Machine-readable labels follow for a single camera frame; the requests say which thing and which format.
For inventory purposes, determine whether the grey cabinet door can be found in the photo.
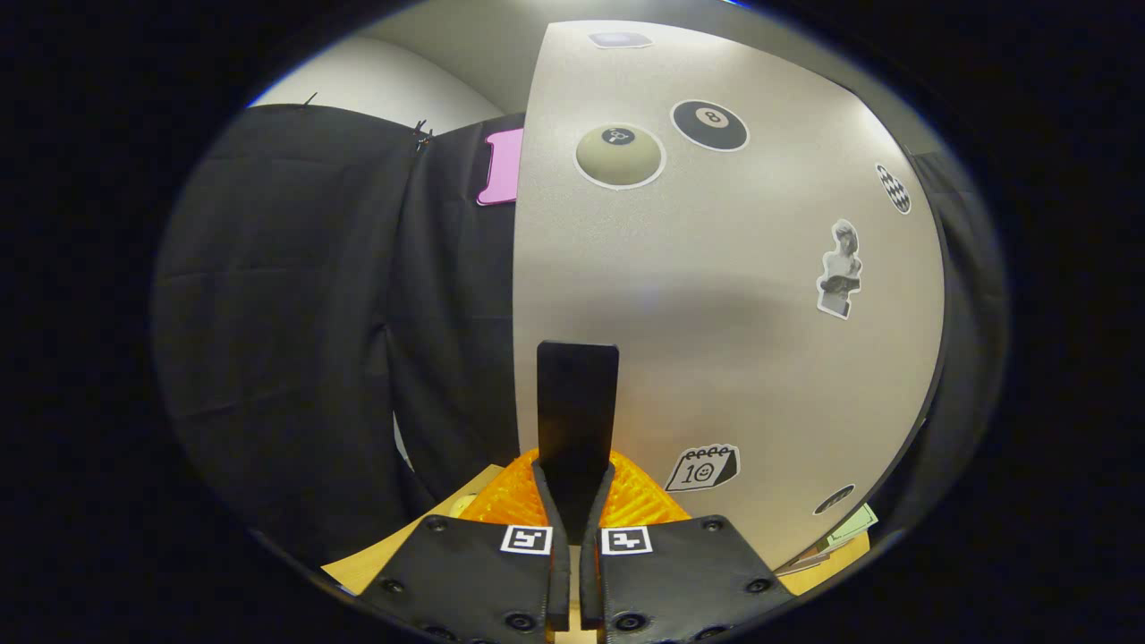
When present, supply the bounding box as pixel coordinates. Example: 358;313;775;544
512;20;947;573

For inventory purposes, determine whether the black backdrop cloth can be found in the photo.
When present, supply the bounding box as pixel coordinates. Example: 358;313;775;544
150;103;1012;573

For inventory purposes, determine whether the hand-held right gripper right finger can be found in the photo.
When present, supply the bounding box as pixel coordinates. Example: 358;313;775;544
580;450;797;644

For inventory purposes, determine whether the black door handle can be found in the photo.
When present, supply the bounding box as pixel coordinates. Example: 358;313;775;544
537;340;620;547

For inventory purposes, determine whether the brown book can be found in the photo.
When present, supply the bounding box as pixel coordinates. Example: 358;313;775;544
776;537;851;576

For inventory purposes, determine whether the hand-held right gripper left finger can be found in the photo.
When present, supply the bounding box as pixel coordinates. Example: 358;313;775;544
358;450;573;644

